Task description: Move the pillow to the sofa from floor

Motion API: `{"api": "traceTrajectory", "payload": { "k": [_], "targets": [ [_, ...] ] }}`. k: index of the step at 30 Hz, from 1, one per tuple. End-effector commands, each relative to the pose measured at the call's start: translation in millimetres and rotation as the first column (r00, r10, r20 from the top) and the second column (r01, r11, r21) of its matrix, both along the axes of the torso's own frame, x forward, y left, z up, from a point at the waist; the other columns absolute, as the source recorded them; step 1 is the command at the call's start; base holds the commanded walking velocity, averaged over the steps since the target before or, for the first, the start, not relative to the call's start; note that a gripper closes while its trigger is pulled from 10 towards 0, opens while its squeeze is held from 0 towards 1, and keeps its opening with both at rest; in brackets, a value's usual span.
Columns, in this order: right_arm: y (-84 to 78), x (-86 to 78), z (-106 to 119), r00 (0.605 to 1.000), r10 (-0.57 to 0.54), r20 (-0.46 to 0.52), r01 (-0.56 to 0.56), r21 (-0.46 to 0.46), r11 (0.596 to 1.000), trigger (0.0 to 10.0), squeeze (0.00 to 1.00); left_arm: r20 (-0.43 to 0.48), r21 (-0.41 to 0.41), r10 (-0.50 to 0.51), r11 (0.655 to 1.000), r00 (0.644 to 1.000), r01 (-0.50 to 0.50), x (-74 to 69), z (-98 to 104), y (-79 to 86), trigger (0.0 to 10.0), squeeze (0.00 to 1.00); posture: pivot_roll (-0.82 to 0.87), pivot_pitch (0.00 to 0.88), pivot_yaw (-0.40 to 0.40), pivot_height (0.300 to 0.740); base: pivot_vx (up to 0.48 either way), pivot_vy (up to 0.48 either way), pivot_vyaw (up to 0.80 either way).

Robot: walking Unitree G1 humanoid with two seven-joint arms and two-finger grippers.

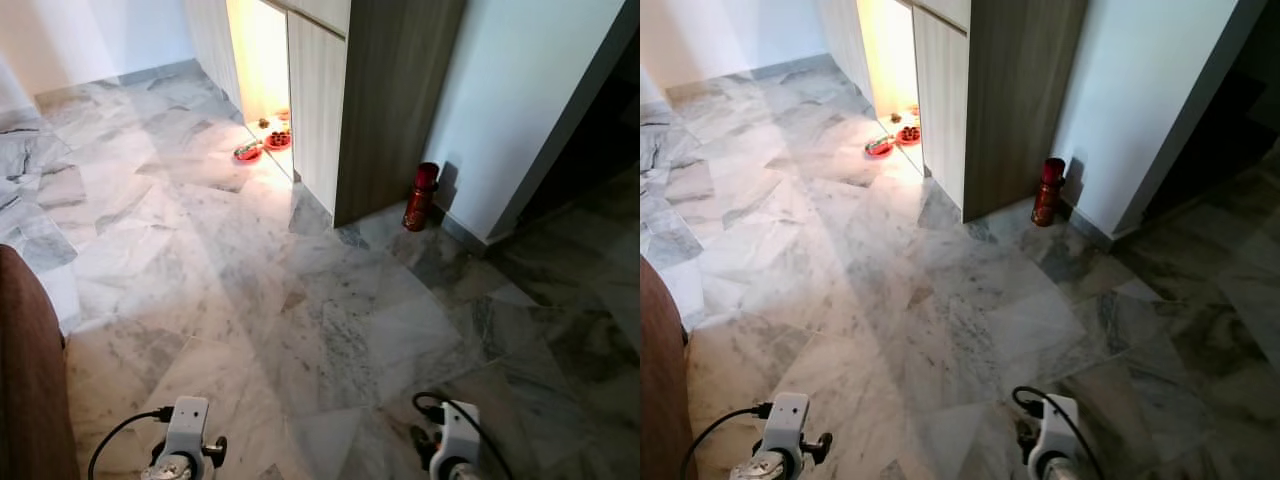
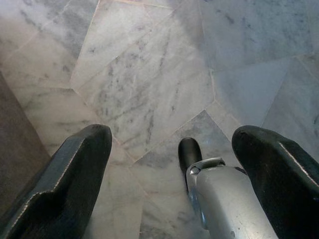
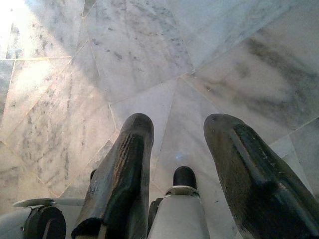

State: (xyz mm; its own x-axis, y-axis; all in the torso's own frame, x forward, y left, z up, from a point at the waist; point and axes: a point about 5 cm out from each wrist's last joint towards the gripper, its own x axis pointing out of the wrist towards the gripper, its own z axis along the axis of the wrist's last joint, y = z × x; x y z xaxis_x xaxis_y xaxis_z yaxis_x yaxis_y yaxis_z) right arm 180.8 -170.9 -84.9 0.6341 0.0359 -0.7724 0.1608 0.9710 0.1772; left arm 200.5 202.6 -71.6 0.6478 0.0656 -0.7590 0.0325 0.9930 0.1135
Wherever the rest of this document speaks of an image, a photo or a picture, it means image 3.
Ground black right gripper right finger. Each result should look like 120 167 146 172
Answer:
203 113 319 239

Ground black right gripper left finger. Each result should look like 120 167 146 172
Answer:
71 113 155 239

